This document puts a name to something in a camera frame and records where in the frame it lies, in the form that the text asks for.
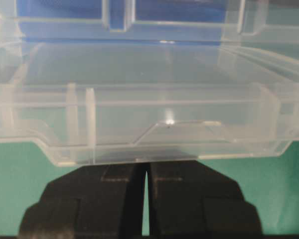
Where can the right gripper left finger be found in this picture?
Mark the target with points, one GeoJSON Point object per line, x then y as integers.
{"type": "Point", "coordinates": [104, 200]}

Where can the clear plastic box lid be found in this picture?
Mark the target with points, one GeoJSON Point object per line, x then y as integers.
{"type": "Point", "coordinates": [89, 103]}

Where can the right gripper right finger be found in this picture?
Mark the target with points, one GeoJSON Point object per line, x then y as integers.
{"type": "Point", "coordinates": [187, 198]}

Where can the blue foam liner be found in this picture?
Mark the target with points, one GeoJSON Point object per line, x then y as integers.
{"type": "Point", "coordinates": [124, 20]}

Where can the clear plastic storage box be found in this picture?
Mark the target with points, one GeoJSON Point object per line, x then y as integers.
{"type": "Point", "coordinates": [245, 21]}

